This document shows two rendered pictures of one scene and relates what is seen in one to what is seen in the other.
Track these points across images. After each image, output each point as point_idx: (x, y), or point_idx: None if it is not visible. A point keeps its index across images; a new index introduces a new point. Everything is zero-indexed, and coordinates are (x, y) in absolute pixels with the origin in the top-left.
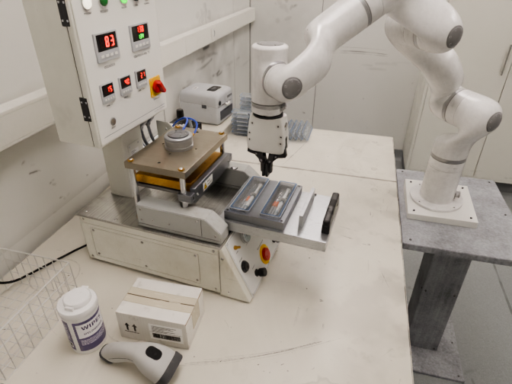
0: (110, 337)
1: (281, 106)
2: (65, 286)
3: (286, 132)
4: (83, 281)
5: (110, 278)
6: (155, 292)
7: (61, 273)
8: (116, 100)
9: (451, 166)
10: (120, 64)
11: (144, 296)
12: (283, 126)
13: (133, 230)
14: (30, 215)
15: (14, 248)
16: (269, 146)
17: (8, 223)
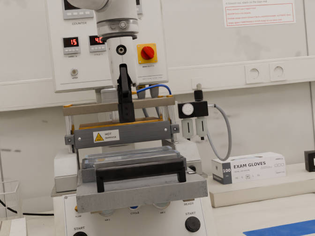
0: None
1: (112, 23)
2: (29, 228)
3: (123, 58)
4: (40, 230)
5: (50, 234)
6: (9, 226)
7: (44, 222)
8: (83, 54)
9: None
10: (93, 24)
11: (0, 226)
12: (114, 47)
13: None
14: None
15: (50, 198)
16: (111, 77)
17: (51, 173)
